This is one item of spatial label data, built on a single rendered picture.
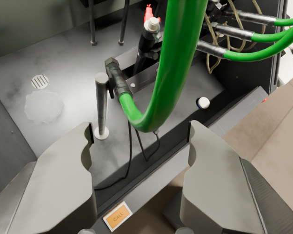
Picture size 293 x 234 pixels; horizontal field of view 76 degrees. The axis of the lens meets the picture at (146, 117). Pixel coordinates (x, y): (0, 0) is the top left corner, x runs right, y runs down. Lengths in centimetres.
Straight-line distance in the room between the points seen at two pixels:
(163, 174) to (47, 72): 44
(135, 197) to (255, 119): 165
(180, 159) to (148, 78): 21
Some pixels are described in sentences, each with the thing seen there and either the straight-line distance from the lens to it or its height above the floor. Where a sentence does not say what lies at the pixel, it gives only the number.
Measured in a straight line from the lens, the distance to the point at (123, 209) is 42.
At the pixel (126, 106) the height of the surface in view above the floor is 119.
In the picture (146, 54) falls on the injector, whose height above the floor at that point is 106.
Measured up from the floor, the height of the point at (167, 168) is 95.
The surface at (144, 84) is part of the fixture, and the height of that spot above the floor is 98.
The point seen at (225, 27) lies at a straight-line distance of 46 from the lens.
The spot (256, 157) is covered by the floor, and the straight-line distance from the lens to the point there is 188.
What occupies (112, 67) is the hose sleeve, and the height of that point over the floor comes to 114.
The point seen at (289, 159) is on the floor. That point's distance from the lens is 212.
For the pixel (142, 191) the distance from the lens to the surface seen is 43.
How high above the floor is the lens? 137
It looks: 69 degrees down
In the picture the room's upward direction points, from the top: 39 degrees clockwise
